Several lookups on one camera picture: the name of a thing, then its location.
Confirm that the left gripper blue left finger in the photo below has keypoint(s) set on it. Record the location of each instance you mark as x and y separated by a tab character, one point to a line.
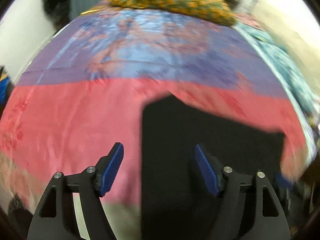
107	168

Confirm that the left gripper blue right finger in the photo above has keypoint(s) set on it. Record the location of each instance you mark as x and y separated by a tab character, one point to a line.
208	171

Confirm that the black pants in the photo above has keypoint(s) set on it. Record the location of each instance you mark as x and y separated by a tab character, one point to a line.
174	207

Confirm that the multicolour satin bedspread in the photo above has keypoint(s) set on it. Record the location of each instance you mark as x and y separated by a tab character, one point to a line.
87	89

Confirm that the teal floral blanket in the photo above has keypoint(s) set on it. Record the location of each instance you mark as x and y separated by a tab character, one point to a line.
287	69

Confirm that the black bag on floor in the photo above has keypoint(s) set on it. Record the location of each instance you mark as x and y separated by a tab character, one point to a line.
57	11

